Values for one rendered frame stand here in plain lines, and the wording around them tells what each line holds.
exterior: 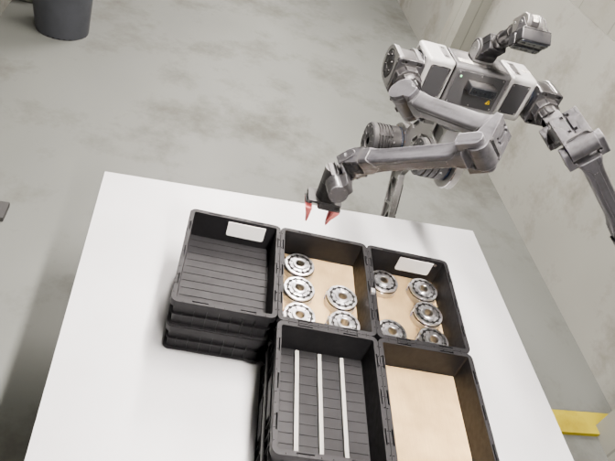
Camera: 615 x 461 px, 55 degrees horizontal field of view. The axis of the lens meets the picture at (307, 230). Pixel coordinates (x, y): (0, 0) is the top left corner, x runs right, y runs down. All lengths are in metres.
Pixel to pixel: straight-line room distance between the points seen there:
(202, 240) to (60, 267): 1.15
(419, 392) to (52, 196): 2.25
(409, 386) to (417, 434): 0.16
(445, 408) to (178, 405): 0.77
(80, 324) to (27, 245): 1.26
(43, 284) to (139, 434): 1.38
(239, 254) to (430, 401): 0.75
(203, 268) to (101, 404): 0.50
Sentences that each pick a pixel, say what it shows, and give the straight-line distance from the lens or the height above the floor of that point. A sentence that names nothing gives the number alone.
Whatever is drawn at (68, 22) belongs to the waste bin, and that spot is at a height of 0.15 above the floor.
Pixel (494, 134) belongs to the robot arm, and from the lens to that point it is 1.50.
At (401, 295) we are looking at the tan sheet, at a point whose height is 0.83.
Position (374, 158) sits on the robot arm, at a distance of 1.63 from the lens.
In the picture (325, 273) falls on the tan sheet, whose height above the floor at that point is 0.83.
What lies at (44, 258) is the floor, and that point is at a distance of 3.02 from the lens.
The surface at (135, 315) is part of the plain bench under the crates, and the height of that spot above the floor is 0.70.
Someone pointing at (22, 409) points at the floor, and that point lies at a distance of 2.54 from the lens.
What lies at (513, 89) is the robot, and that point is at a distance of 2.07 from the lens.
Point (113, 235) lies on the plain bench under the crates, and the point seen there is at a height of 0.70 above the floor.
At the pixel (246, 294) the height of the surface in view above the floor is 0.83.
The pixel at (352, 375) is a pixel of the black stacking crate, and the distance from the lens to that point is 1.76.
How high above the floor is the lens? 2.17
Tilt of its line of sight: 39 degrees down
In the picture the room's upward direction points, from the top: 21 degrees clockwise
